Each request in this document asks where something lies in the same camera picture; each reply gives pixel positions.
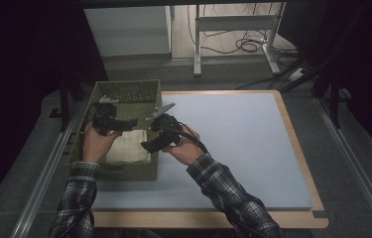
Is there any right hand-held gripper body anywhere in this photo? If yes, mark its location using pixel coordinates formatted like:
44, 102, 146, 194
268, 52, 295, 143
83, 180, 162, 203
145, 102, 185, 147

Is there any white cabinet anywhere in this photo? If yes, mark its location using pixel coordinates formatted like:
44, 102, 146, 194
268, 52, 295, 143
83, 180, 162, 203
83, 5, 172, 58

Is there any black floor cables bundle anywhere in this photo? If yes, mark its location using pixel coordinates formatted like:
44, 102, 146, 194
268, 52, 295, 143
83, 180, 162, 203
186, 3, 300, 58

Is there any metal floor rail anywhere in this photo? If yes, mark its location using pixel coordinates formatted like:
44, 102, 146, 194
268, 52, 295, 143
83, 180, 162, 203
10, 98, 87, 238
313, 97, 372, 238

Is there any person's left hand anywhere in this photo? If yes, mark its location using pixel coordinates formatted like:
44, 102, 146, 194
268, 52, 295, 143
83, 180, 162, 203
81, 123, 122, 165

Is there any green woven plastic basket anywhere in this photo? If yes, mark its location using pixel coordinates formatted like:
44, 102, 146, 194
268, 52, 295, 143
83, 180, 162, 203
66, 78, 163, 182

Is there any person's right hand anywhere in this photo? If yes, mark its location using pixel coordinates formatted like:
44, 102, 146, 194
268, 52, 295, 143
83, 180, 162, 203
162, 123, 206, 167

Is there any black metal stand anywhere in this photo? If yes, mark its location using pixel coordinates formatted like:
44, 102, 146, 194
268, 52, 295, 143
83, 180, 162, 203
311, 62, 353, 130
49, 73, 87, 133

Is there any white metal desk frame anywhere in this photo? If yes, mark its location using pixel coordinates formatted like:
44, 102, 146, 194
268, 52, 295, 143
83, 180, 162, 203
192, 2, 283, 77

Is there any dark curtain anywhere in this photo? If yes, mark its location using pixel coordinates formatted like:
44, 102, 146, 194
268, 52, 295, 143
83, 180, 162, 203
0, 0, 108, 219
277, 0, 372, 165

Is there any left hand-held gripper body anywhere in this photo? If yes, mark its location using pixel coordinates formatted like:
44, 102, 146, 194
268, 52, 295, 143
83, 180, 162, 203
92, 94, 119, 137

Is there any white power strip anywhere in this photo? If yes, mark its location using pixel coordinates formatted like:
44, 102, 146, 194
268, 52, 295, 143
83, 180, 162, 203
287, 66, 308, 83

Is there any cream fried egg print cloth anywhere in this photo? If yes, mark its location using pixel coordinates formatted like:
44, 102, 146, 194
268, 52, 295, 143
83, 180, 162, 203
105, 129, 152, 164

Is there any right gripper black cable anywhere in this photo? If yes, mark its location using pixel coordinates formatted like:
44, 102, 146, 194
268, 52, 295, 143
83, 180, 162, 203
177, 122, 209, 155

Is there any light blue table mat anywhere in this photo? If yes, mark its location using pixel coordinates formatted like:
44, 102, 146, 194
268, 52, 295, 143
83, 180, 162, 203
92, 92, 314, 211

